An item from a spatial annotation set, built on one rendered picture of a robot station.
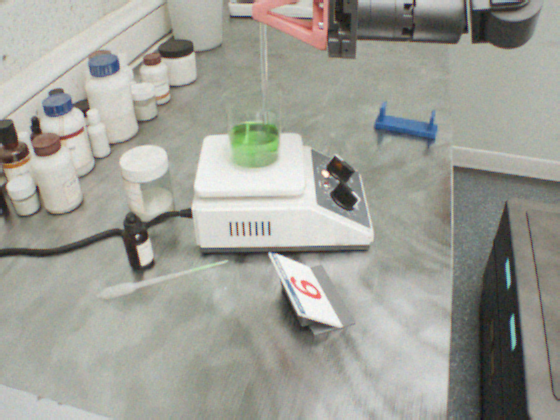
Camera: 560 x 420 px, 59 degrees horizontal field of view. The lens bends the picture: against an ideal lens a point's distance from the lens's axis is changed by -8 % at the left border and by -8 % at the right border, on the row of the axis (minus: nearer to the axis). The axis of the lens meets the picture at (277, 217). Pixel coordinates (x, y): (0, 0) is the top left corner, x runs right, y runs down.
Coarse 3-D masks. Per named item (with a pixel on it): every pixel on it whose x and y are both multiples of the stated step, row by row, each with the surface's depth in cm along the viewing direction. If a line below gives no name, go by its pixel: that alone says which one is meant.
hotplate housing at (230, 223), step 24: (312, 192) 59; (192, 216) 58; (216, 216) 57; (240, 216) 58; (264, 216) 58; (288, 216) 58; (312, 216) 58; (336, 216) 58; (216, 240) 60; (240, 240) 60; (264, 240) 60; (288, 240) 60; (312, 240) 60; (336, 240) 60; (360, 240) 60
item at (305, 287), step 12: (288, 264) 56; (288, 276) 53; (300, 276) 55; (300, 288) 53; (312, 288) 55; (300, 300) 51; (312, 300) 52; (324, 300) 54; (312, 312) 50; (324, 312) 52
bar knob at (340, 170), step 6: (336, 156) 64; (330, 162) 65; (336, 162) 64; (342, 162) 64; (330, 168) 64; (336, 168) 65; (342, 168) 64; (348, 168) 64; (330, 174) 64; (336, 174) 64; (342, 174) 65; (348, 174) 64; (342, 180) 64; (348, 180) 65
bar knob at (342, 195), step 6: (342, 186) 60; (348, 186) 60; (330, 192) 61; (336, 192) 61; (342, 192) 60; (348, 192) 60; (354, 192) 60; (336, 198) 60; (342, 198) 60; (348, 198) 60; (354, 198) 59; (342, 204) 60; (348, 204) 60; (354, 204) 60; (348, 210) 60
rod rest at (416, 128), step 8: (384, 104) 83; (384, 112) 83; (432, 112) 81; (376, 120) 84; (384, 120) 84; (392, 120) 84; (400, 120) 84; (408, 120) 84; (432, 120) 80; (376, 128) 84; (384, 128) 83; (392, 128) 83; (400, 128) 82; (408, 128) 82; (416, 128) 82; (424, 128) 82; (432, 128) 81; (424, 136) 81; (432, 136) 81
